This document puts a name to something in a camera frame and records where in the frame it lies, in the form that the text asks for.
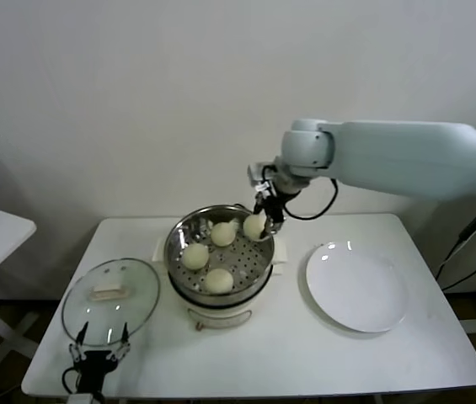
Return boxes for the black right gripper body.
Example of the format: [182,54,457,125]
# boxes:
[254,186,287,221]

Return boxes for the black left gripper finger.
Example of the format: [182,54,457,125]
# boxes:
[68,322,89,362]
[110,322,131,362]

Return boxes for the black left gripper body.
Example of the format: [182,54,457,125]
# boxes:
[74,348,119,393]

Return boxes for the white steamed baozi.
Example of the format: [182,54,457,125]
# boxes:
[203,268,234,295]
[211,222,236,248]
[181,244,211,271]
[243,214,267,241]

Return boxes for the round glass pot lid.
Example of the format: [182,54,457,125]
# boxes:
[61,258,162,347]

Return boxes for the perforated steel steamer basket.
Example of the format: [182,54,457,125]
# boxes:
[163,205,275,306]

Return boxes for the cream electric cooking pot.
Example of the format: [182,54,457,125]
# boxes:
[152,235,289,333]

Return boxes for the round white plate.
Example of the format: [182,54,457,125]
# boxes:
[304,240,410,334]

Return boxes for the small white side table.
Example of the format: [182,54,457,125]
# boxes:
[0,199,40,374]

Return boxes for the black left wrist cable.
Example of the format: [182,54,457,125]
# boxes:
[62,366,79,392]

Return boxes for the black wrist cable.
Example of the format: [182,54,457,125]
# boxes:
[283,178,340,221]
[62,366,79,392]

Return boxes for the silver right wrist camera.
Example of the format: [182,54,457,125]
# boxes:
[245,162,266,186]

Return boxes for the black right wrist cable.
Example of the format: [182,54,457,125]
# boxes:
[283,178,340,221]

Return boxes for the black power adapter cable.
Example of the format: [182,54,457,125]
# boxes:
[435,197,476,294]

